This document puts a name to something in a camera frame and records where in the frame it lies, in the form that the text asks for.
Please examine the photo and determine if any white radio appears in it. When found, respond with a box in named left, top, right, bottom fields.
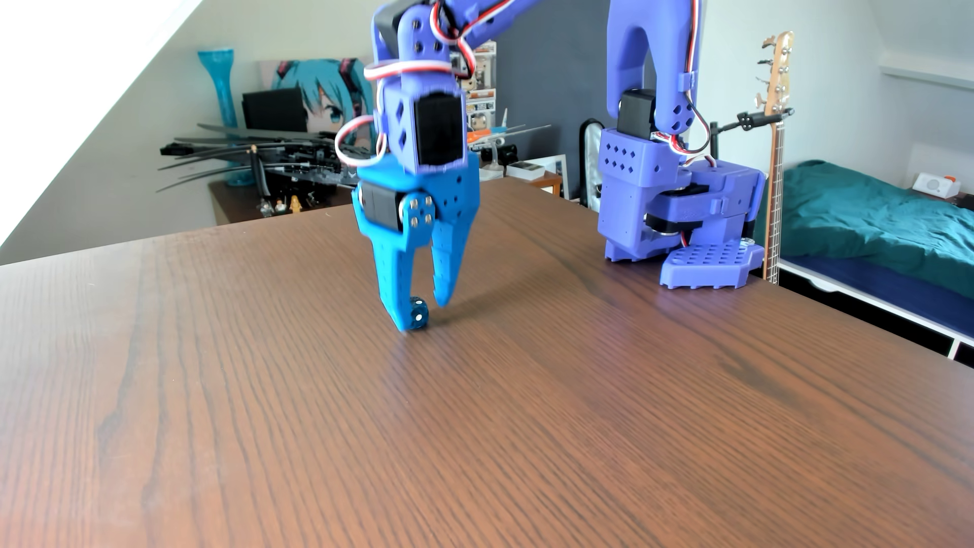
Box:
left=911, top=172, right=962, bottom=201

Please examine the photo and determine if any white bed frame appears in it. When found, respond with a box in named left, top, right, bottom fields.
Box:
left=776, top=257, right=974, bottom=360

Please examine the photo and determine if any white wall shelf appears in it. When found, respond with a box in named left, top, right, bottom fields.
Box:
left=878, top=52, right=974, bottom=94

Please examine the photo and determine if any black guitar stand clamp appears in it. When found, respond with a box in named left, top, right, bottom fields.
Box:
left=710, top=107, right=795, bottom=140

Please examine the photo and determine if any black helicopter model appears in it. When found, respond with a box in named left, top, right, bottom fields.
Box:
left=156, top=122, right=362, bottom=219

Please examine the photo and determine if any red white black servo cable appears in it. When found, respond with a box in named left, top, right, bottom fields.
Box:
left=334, top=0, right=716, bottom=170

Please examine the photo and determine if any wooden bass guitar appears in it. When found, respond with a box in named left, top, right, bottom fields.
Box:
left=754, top=30, right=797, bottom=286

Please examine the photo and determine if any bed with teal cover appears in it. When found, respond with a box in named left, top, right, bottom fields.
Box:
left=761, top=159, right=974, bottom=299

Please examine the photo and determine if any white picture frame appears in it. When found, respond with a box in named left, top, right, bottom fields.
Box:
left=531, top=154, right=571, bottom=201

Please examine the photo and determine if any anime girl poster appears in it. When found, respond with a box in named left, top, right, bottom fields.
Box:
left=259, top=58, right=378, bottom=154

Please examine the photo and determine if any navy mattress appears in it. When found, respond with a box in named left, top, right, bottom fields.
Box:
left=780, top=253, right=974, bottom=339

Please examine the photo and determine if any figure box with brown figure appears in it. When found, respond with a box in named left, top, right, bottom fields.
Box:
left=457, top=41, right=498, bottom=94

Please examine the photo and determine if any blue glass vase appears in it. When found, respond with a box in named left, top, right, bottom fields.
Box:
left=197, top=49, right=257, bottom=188

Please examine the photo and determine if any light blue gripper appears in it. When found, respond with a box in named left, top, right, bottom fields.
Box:
left=352, top=151, right=482, bottom=333

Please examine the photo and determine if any figure box with pale figure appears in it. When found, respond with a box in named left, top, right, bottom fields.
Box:
left=465, top=89, right=498, bottom=133

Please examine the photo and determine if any dark wooden side desk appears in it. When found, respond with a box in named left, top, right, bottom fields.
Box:
left=207, top=154, right=507, bottom=226

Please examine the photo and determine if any black box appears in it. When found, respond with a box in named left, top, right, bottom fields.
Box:
left=241, top=87, right=310, bottom=135

